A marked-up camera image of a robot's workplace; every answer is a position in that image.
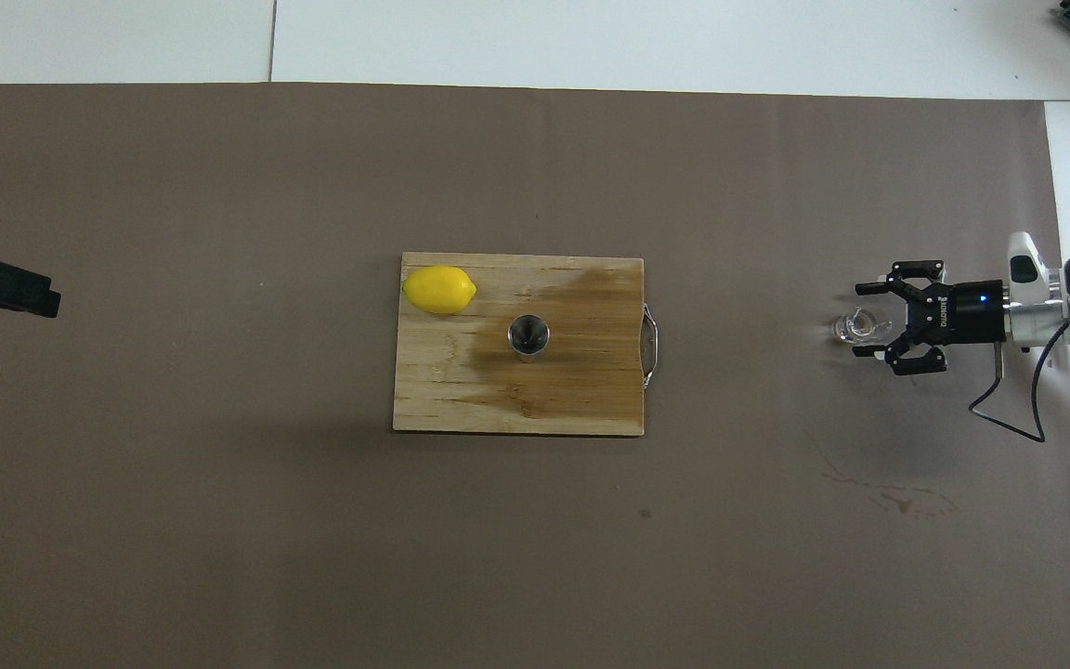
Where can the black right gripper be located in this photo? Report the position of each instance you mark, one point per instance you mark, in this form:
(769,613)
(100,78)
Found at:
(958,311)

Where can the small clear glass cup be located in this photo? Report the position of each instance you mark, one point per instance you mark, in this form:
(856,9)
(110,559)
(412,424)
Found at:
(860,327)

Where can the steel double jigger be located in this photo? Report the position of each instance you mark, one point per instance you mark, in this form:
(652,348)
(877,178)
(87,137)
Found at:
(529,336)

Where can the yellow lemon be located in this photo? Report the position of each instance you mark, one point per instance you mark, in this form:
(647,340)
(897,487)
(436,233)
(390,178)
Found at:
(439,290)

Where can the brown table mat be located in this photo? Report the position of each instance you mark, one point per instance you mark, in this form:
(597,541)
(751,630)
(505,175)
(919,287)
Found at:
(535,557)

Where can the wooden cutting board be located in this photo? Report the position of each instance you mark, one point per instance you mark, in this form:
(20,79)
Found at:
(461,390)

